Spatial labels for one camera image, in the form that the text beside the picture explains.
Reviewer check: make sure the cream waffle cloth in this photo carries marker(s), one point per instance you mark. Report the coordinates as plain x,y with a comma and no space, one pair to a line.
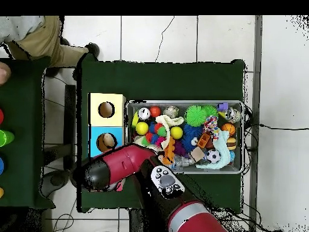
168,126

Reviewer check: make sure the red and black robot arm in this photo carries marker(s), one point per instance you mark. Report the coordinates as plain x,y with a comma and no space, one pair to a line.
125,162

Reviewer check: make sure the black floor stand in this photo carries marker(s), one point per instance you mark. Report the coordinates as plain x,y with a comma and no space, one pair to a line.
70,121

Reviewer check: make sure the green cloth table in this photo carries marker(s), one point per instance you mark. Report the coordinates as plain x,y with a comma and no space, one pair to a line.
159,82
24,145

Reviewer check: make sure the orange plastic tray block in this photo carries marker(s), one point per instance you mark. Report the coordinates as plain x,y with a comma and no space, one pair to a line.
169,152

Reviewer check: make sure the large green spiky ball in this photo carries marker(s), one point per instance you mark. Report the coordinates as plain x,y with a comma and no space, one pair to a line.
195,115

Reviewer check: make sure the red-orange ball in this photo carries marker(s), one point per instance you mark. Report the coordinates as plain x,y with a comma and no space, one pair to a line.
155,111

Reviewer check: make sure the mint green cloth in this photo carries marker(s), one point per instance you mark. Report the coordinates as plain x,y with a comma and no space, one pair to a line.
221,151

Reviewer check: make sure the wooden box with three holes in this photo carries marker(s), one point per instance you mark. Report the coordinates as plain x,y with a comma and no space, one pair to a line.
118,118

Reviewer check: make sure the yellow ball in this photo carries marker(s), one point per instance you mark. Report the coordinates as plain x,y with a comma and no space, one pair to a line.
142,128
176,132

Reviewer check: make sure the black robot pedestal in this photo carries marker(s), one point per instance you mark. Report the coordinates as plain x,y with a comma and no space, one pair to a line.
135,222

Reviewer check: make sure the blue furry googly-eyed toy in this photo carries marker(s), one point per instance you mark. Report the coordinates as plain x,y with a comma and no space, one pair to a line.
192,135

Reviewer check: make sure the blue round cap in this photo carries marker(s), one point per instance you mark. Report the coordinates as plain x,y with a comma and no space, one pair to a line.
1,166

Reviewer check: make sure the red round cap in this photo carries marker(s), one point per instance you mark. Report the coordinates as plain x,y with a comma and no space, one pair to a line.
1,116

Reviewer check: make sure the colourful polka-dot cloth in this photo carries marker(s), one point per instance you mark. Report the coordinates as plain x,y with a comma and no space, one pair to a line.
210,124

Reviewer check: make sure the person's hand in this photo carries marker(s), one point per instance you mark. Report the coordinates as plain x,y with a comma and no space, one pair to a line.
4,72

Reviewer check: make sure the small soccer ball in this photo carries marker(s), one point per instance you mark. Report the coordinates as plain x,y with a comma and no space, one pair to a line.
213,156

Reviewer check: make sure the green cup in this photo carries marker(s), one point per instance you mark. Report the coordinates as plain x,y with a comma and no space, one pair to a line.
5,137

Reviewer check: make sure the person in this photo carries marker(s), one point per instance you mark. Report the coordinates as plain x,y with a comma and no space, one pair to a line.
38,41

